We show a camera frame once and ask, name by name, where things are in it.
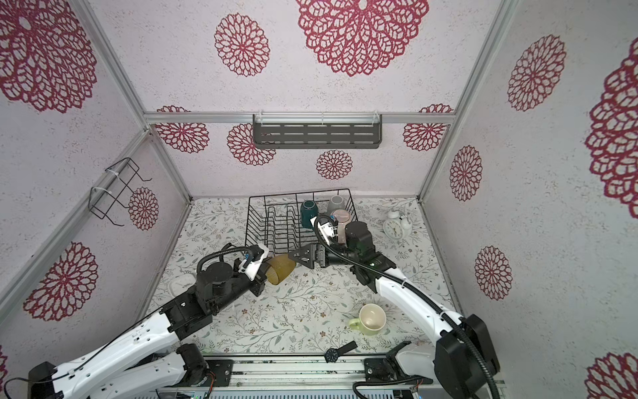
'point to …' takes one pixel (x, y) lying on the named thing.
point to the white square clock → (181, 283)
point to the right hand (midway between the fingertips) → (295, 254)
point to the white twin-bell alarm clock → (396, 228)
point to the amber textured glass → (281, 267)
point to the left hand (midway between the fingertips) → (271, 261)
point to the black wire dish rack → (273, 222)
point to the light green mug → (371, 319)
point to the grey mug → (336, 202)
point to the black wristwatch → (331, 355)
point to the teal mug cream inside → (308, 210)
